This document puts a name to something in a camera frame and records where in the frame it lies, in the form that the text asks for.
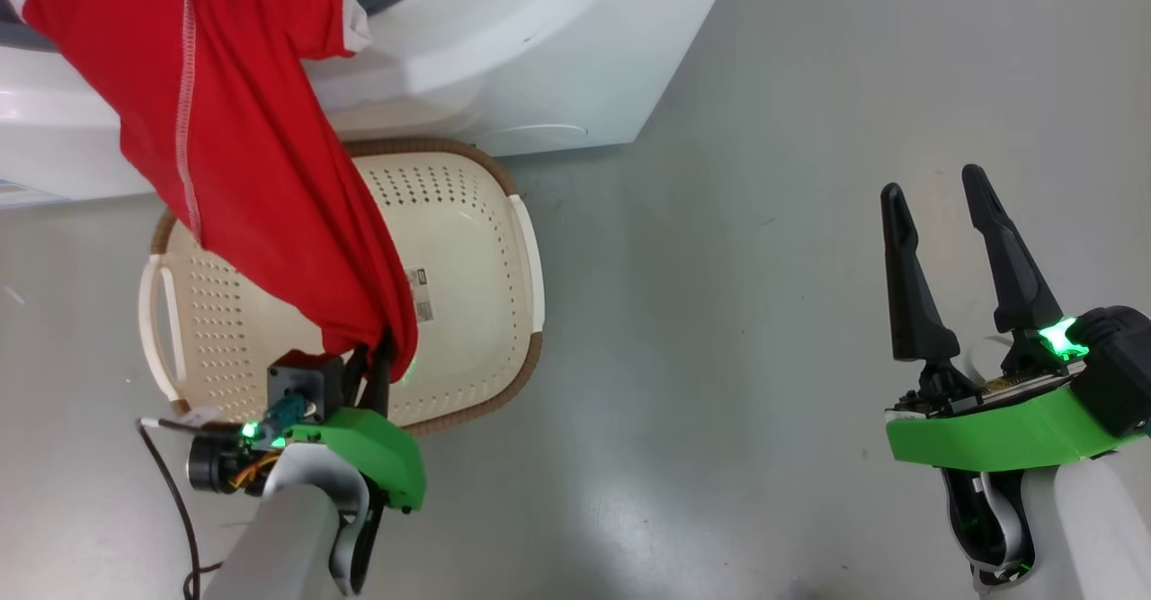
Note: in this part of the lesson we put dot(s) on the red and white garment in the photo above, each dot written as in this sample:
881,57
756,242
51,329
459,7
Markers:
252,159

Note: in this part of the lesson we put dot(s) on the round white filter cover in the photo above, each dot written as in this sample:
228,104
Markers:
539,129

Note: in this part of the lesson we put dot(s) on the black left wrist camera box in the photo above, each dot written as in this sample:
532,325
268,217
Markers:
304,380

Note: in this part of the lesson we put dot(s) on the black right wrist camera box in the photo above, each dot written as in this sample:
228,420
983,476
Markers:
1115,366

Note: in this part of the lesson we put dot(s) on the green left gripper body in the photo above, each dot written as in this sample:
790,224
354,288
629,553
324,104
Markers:
378,452

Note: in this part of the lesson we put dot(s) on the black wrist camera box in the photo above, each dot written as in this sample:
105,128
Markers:
1115,366
304,380

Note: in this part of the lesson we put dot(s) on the white washing machine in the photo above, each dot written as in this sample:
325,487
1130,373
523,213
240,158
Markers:
504,51

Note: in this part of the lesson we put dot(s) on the blue energy label sticker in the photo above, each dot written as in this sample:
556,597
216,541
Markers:
18,195

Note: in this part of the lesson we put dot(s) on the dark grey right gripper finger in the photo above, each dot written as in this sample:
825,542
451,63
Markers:
1012,267
910,303

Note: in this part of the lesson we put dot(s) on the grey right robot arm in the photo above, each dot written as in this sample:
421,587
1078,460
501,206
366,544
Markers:
1061,528

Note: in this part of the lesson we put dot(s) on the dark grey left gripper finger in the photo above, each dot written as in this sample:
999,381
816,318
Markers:
381,384
354,380

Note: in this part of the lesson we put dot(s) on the cream perforated laundry basket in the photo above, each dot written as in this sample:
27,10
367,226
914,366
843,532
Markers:
459,258

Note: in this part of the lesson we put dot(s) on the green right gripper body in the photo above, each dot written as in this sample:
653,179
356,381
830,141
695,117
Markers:
998,434

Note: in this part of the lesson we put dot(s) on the white basket label sticker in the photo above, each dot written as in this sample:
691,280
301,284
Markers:
421,294

